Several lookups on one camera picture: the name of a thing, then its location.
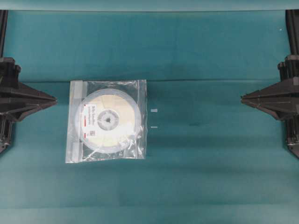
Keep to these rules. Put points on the clear zip bag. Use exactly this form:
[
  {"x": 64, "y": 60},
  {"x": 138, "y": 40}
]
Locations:
[{"x": 76, "y": 151}]

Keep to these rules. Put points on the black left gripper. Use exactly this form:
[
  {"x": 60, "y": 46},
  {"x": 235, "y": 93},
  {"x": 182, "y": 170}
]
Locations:
[{"x": 17, "y": 100}]

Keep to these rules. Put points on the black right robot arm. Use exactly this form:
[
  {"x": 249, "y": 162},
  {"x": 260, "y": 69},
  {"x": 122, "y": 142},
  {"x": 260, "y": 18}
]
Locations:
[{"x": 292, "y": 128}]

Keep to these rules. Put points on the right black frame rail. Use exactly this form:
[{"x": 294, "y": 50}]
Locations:
[{"x": 292, "y": 25}]

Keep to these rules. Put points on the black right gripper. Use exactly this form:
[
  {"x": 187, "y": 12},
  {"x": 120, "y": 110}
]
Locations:
[{"x": 284, "y": 94}]

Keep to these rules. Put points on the white component reel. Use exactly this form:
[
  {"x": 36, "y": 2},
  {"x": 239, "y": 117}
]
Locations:
[{"x": 108, "y": 121}]

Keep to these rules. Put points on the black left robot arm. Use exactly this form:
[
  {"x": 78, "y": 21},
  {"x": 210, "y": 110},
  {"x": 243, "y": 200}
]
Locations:
[{"x": 5, "y": 133}]

